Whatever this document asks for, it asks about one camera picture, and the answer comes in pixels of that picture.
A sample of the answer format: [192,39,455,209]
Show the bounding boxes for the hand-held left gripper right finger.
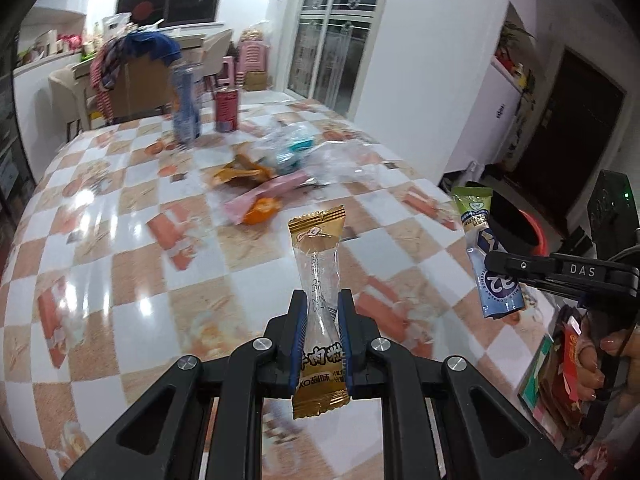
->
[336,289,581,480]

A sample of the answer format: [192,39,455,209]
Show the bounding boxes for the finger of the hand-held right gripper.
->
[485,251,557,287]

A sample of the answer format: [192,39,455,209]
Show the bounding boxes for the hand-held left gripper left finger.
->
[60,290,308,480]

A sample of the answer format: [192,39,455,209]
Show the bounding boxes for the black trash bin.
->
[462,180,533,261]

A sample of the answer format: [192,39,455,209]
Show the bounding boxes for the blue white snack packet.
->
[451,186,526,320]

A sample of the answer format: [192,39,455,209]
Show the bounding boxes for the gold clear candy wrapper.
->
[287,205,351,420]

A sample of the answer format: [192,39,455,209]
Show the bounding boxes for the person's right hand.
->
[575,327,640,402]

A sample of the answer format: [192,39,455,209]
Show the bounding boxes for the red plastic stool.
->
[515,210,549,259]

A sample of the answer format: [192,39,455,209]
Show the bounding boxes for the colourful paper packets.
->
[517,305,602,432]

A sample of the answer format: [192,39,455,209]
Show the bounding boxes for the orange crumpled wrapper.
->
[242,195,281,226]

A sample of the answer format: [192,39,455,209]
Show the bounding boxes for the dark entrance door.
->
[504,45,627,222]

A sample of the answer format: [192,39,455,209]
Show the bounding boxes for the hanging dark clothes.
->
[515,87,539,162]

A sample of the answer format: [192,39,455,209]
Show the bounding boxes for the white shoe cabinet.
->
[444,57,527,187]

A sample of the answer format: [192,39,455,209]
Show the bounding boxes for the long pink wrapper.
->
[223,170,311,224]

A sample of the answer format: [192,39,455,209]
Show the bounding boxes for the orange brown snack wrapper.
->
[210,152,275,187]

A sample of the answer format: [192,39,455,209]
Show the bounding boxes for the clear plastic wrapper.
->
[310,137,392,187]

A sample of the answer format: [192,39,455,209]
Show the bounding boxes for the teal clear plastic bag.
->
[252,120,322,174]

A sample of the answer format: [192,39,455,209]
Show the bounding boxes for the green potted plant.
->
[497,20,534,62]

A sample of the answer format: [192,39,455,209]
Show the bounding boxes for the red drink can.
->
[214,86,241,134]

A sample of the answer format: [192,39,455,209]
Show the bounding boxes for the tall blue drink can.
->
[171,62,204,144]

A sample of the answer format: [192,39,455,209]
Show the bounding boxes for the stack of pink stools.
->
[235,40,271,89]

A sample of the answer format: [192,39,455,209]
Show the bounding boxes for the sliding glass door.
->
[287,0,397,122]

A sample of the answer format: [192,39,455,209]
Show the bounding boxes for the beige dining chair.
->
[202,30,236,89]
[48,67,97,132]

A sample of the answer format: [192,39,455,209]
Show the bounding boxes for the chair with blue clothes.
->
[72,34,209,111]

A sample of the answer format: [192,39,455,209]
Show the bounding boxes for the blue cloth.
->
[122,31,182,66]

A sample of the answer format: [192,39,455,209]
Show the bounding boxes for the red plaid cloth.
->
[90,40,127,107]

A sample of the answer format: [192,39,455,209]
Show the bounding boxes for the glass display cabinet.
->
[0,25,37,222]

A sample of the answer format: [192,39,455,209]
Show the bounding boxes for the white printed bag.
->
[102,12,134,36]

